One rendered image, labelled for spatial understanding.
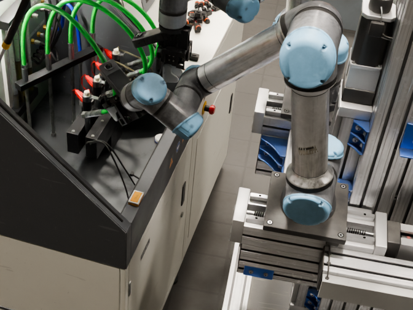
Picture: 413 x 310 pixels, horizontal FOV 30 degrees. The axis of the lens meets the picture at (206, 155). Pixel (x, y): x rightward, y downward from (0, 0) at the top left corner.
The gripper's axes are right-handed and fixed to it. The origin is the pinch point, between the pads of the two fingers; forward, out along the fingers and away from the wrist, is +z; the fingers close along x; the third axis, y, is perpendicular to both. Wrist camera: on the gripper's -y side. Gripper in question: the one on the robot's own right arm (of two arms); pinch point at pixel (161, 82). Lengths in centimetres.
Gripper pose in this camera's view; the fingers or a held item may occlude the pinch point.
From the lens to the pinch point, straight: 217.5
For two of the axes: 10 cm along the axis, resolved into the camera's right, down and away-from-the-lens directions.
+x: 2.8, -6.2, 7.3
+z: -0.8, 7.4, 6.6
